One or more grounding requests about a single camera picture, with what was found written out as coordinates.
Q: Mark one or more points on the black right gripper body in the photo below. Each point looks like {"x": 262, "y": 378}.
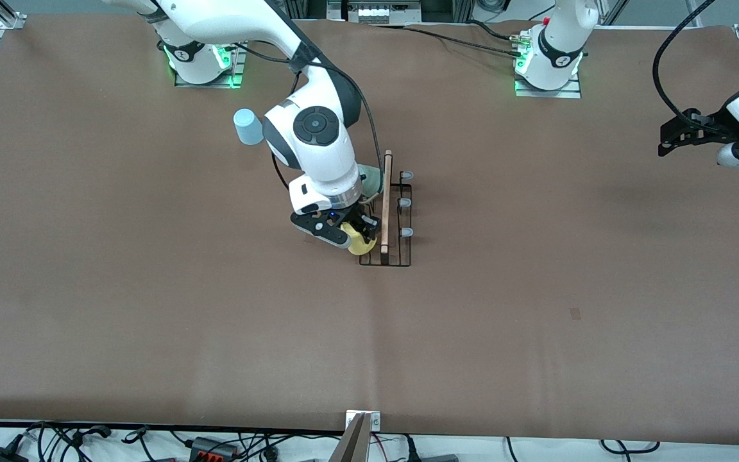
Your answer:
{"x": 358, "y": 217}

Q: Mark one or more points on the yellow plastic cup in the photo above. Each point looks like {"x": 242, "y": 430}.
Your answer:
{"x": 358, "y": 246}

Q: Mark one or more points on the mint green plastic cup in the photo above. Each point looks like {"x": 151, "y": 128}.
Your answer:
{"x": 371, "y": 179}

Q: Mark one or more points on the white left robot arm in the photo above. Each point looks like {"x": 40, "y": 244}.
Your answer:
{"x": 559, "y": 38}

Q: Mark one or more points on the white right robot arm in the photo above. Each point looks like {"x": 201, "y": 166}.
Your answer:
{"x": 318, "y": 160}

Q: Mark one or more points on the light blue plastic cup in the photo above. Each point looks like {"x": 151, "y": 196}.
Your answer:
{"x": 247, "y": 127}

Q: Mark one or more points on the brown table cover sheet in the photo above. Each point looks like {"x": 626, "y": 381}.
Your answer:
{"x": 369, "y": 353}

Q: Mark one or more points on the white power strip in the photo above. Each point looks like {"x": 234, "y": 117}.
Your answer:
{"x": 373, "y": 11}

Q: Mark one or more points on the orange black connector block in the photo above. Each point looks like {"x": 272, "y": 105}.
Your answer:
{"x": 212, "y": 447}

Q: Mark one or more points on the black power adapter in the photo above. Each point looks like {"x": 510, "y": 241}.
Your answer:
{"x": 0, "y": 455}

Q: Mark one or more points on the left arm aluminium base plate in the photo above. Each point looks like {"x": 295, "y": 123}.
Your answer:
{"x": 549, "y": 94}

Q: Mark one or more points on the right arm aluminium base plate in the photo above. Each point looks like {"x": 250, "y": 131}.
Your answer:
{"x": 239, "y": 51}

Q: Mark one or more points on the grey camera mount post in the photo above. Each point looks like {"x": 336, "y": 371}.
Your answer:
{"x": 353, "y": 443}

